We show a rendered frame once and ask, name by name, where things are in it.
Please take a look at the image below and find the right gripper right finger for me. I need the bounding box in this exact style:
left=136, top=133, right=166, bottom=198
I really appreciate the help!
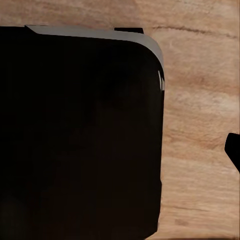
left=225, top=133, right=240, bottom=172

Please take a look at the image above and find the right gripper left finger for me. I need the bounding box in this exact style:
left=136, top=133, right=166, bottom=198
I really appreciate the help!
left=0, top=133, right=26, bottom=192

